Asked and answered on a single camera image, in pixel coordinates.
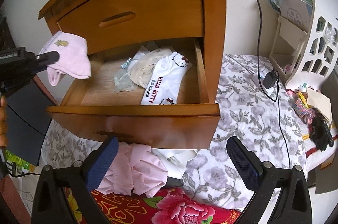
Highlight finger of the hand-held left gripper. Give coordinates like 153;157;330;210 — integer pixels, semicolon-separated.
33;51;60;73

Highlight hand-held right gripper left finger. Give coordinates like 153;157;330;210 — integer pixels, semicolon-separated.
32;135;120;224

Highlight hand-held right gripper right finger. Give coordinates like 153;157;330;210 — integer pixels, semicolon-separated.
226;136;312;224

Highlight pink sock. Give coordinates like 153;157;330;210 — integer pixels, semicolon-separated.
39;30;92;87

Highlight pink garment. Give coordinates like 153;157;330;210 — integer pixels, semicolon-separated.
96;143;171;198

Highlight white garment with black label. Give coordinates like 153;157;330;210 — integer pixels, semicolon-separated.
151;148;198;179

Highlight pale blue lace garment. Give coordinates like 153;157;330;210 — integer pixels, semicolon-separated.
113;56;138;94

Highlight white knit cloth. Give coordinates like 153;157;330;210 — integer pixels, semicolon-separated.
136;45;155;57

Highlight cream mesh garment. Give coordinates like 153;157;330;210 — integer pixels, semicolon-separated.
130;48;173;89

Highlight white cat print sock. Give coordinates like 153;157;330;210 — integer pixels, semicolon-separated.
140;52;192;105

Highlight person's left forearm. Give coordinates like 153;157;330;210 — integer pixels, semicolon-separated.
0;176;19;224

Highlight person's left hand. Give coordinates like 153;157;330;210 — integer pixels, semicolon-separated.
0;96;8;148

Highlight grey floral blanket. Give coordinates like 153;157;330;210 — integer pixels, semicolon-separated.
41;53;317;216

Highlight red floral blanket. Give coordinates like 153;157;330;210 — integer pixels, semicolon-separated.
63;186;242;224

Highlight striped crochet mat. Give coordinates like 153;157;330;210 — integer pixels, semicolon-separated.
298;113;338;170

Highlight colourful green box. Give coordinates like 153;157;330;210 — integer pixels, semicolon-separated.
5;150;29;177

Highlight white power strip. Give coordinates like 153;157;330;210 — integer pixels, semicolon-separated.
251;71;276;96

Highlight black charger adapter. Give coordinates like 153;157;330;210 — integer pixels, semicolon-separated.
263;70;279;89

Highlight wooden drawer with cabinet gap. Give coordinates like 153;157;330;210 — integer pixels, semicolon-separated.
56;0;206;57

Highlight white cutout rack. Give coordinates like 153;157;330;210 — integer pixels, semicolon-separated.
268;0;338;90

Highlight wooden nightstand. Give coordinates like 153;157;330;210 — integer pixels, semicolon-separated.
38;0;228;149

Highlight grey printed box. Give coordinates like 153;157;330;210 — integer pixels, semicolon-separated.
280;0;313;29

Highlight black cable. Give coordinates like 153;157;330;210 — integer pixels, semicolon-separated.
224;0;292;169

